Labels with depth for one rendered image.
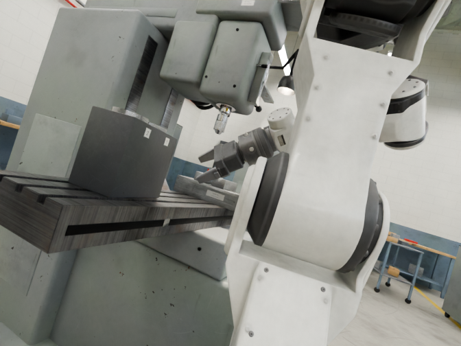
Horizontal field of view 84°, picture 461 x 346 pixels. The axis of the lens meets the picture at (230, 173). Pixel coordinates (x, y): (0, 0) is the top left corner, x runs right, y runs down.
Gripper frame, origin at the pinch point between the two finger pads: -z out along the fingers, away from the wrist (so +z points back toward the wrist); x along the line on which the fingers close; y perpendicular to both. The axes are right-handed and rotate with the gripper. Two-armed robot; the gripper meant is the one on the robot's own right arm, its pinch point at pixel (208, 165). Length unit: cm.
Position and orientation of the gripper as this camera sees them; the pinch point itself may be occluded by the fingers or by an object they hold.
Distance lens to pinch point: 72.5
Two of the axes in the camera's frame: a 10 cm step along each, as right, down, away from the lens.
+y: -4.0, -7.4, -5.4
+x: -0.6, -5.6, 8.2
